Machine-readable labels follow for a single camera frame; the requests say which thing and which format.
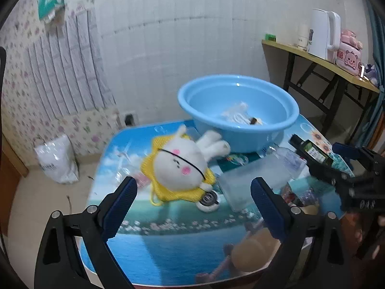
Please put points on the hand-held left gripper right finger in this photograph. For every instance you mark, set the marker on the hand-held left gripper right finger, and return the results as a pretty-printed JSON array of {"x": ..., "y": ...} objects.
[{"x": 267, "y": 204}]

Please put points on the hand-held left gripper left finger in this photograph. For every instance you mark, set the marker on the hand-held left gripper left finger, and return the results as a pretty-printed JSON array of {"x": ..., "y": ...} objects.
[{"x": 126, "y": 198}]

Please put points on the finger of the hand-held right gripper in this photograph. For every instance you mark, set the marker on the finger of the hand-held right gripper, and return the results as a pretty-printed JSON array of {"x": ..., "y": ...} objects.
[
  {"x": 327, "y": 173},
  {"x": 346, "y": 151}
]

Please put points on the small printed snack packet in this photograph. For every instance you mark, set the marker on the small printed snack packet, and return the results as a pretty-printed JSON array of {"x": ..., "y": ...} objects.
[{"x": 141, "y": 180}]

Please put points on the dark green bottle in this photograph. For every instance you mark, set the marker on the dark green bottle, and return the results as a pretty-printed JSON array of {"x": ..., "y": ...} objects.
[{"x": 312, "y": 150}]

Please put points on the clear plastic container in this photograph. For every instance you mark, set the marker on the clear plastic container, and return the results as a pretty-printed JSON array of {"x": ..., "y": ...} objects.
[{"x": 240, "y": 183}]

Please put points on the clear plastic bottle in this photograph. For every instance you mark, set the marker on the clear plastic bottle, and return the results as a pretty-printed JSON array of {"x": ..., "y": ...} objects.
[{"x": 288, "y": 159}]

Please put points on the white plush toy yellow net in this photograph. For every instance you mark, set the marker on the white plush toy yellow net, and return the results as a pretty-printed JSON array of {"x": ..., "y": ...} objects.
[{"x": 174, "y": 195}]

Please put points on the white plush rabbit toy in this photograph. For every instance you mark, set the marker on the white plush rabbit toy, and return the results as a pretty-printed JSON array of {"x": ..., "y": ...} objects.
[{"x": 177, "y": 165}]

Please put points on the blue plastic basin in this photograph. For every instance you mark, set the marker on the blue plastic basin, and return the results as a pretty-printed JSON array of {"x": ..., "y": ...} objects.
[{"x": 210, "y": 102}]

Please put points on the sea print desktop table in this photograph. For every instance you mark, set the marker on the sea print desktop table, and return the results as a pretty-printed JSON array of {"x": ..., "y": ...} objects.
[{"x": 168, "y": 246}]

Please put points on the round white black disc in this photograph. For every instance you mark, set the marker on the round white black disc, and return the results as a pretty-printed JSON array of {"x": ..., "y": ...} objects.
[{"x": 208, "y": 201}]

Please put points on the white plastic floor bag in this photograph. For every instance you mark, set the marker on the white plastic floor bag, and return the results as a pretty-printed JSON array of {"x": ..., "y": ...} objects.
[{"x": 57, "y": 159}]

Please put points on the small purple toy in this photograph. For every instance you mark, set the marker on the small purple toy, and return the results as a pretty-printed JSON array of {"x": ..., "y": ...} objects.
[{"x": 372, "y": 73}]

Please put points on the small brown item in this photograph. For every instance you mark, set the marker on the small brown item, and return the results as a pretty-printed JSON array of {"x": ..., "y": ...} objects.
[{"x": 255, "y": 121}]

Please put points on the pink bear appliance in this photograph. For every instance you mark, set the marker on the pink bear appliance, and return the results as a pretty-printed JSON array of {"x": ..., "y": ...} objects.
[{"x": 349, "y": 54}]

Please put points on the white plastic bag in basin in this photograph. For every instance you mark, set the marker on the white plastic bag in basin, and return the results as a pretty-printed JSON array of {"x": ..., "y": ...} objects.
[{"x": 236, "y": 113}]

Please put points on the wooden folding side table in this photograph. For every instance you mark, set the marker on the wooden folding side table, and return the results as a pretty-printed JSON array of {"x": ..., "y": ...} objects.
[{"x": 315, "y": 57}]

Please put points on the teal curtain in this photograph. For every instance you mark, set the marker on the teal curtain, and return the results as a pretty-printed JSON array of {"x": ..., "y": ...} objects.
[{"x": 377, "y": 45}]

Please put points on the white electric kettle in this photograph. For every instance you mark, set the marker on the white electric kettle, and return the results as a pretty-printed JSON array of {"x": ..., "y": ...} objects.
[{"x": 320, "y": 33}]

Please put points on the white cup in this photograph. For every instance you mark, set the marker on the white cup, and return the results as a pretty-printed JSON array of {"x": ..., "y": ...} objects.
[{"x": 303, "y": 37}]

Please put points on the small green box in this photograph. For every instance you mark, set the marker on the small green box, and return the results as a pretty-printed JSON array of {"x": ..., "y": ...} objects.
[{"x": 270, "y": 37}]

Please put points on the wall socket with black plug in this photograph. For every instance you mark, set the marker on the wall socket with black plug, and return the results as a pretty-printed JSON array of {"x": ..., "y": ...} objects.
[{"x": 130, "y": 119}]

